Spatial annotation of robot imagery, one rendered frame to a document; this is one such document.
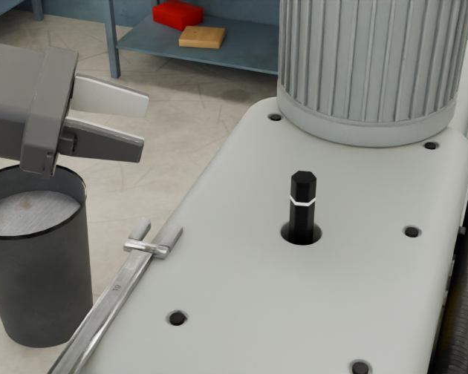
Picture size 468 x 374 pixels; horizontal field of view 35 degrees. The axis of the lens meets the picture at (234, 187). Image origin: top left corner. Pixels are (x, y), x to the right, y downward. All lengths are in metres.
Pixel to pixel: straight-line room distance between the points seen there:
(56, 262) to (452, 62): 2.28
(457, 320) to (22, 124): 0.43
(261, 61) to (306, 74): 3.97
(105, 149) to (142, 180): 3.49
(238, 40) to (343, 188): 4.32
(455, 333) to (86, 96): 0.39
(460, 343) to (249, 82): 4.35
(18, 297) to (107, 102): 2.43
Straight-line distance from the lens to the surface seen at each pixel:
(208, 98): 4.80
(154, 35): 5.13
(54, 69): 0.59
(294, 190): 0.63
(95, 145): 0.57
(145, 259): 0.63
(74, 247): 2.93
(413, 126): 0.79
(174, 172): 4.10
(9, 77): 0.58
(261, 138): 0.80
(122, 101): 0.62
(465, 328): 0.73
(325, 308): 0.60
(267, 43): 4.98
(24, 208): 3.12
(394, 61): 0.75
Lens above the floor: 2.31
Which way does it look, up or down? 36 degrees down
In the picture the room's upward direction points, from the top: 1 degrees counter-clockwise
